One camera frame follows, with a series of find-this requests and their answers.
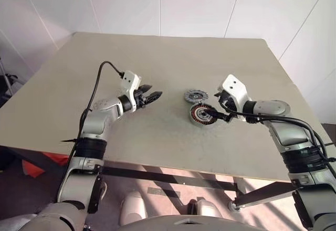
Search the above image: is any table caster wheel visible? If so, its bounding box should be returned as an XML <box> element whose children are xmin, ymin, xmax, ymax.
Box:
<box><xmin>227</xmin><ymin>200</ymin><xmax>242</xmax><ymax>213</ymax></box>

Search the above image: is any grey floor tape strip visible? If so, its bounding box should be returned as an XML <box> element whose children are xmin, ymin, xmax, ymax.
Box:
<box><xmin>148</xmin><ymin>186</ymin><xmax>182</xmax><ymax>199</ymax></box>

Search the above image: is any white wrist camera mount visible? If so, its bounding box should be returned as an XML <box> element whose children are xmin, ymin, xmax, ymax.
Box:
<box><xmin>221</xmin><ymin>74</ymin><xmax>249</xmax><ymax>111</ymax></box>
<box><xmin>121</xmin><ymin>70</ymin><xmax>143</xmax><ymax>111</ymax></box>

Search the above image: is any dark grey spoked rotor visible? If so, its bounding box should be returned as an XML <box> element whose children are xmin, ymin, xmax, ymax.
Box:
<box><xmin>183</xmin><ymin>89</ymin><xmax>210</xmax><ymax>103</ymax></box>

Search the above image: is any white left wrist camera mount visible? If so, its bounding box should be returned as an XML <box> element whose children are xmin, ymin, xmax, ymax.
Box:
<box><xmin>121</xmin><ymin>70</ymin><xmax>143</xmax><ymax>111</ymax></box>

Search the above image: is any dark table frame rail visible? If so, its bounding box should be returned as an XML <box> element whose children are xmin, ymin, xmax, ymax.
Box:
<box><xmin>0</xmin><ymin>145</ymin><xmax>73</xmax><ymax>169</ymax></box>

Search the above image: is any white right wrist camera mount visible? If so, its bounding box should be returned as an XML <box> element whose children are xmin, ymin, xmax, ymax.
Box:
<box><xmin>221</xmin><ymin>74</ymin><xmax>249</xmax><ymax>111</ymax></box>

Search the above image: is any black table crossbar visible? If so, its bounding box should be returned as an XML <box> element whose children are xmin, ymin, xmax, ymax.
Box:
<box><xmin>99</xmin><ymin>166</ymin><xmax>237</xmax><ymax>191</ymax></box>

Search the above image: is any grey robot torso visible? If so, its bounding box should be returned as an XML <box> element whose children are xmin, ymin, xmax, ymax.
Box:
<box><xmin>115</xmin><ymin>214</ymin><xmax>253</xmax><ymax>231</ymax></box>

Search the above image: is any red orange object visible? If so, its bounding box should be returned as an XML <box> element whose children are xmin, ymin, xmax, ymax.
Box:
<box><xmin>22</xmin><ymin>151</ymin><xmax>69</xmax><ymax>180</ymax></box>

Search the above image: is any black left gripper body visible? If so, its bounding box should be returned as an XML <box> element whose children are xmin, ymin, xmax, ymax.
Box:
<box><xmin>134</xmin><ymin>89</ymin><xmax>149</xmax><ymax>109</ymax></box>

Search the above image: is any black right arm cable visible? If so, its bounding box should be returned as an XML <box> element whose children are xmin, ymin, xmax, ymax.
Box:
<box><xmin>222</xmin><ymin>102</ymin><xmax>336</xmax><ymax>163</ymax></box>

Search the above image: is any white rounded robot foot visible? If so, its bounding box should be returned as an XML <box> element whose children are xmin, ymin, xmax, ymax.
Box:
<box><xmin>119</xmin><ymin>190</ymin><xmax>148</xmax><ymax>227</ymax></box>
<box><xmin>187</xmin><ymin>197</ymin><xmax>224</xmax><ymax>219</ymax></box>

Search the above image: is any black patterned shoe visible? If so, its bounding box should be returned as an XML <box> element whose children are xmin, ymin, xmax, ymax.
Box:
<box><xmin>97</xmin><ymin>180</ymin><xmax>109</xmax><ymax>202</ymax></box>

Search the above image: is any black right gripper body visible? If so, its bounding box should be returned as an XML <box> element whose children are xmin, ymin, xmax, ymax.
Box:
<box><xmin>218</xmin><ymin>89</ymin><xmax>236</xmax><ymax>111</ymax></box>

